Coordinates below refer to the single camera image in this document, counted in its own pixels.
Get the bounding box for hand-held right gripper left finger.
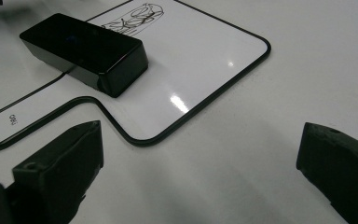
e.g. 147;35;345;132
11;119;104;224

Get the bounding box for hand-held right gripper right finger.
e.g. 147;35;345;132
296;121;358;224

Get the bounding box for black whiteboard eraser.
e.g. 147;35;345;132
19;12;150;99

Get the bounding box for white whiteboard with black rim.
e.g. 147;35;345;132
0;0;272;153

